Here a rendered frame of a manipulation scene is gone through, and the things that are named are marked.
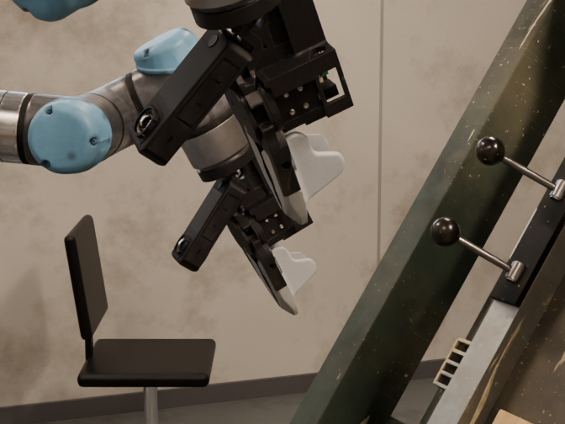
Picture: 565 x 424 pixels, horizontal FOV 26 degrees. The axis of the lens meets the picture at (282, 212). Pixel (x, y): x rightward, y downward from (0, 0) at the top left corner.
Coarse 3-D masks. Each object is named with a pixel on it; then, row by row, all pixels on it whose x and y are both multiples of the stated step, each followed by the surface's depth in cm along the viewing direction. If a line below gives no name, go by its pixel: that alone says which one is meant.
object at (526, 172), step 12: (480, 144) 155; (492, 144) 155; (480, 156) 156; (492, 156) 155; (504, 156) 156; (516, 168) 156; (528, 168) 156; (540, 180) 156; (552, 192) 156; (564, 192) 155
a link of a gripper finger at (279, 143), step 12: (264, 120) 93; (264, 132) 92; (276, 132) 93; (264, 144) 94; (276, 144) 93; (276, 156) 94; (288, 156) 94; (276, 168) 94; (288, 168) 95; (288, 180) 96; (288, 192) 97
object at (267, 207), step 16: (240, 160) 138; (208, 176) 139; (224, 176) 138; (240, 176) 142; (256, 176) 142; (256, 192) 142; (240, 208) 141; (256, 208) 140; (272, 208) 140; (240, 224) 140; (256, 224) 140; (272, 224) 142; (288, 224) 142; (304, 224) 142; (240, 240) 143; (272, 240) 142
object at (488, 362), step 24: (552, 264) 154; (552, 288) 155; (504, 312) 154; (528, 312) 154; (480, 336) 156; (504, 336) 152; (528, 336) 154; (480, 360) 153; (504, 360) 153; (456, 384) 154; (480, 384) 152; (504, 384) 154; (456, 408) 152; (480, 408) 152
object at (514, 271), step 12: (432, 228) 154; (444, 228) 153; (456, 228) 154; (444, 240) 153; (456, 240) 154; (480, 252) 154; (504, 264) 154; (516, 264) 154; (504, 276) 155; (516, 276) 154
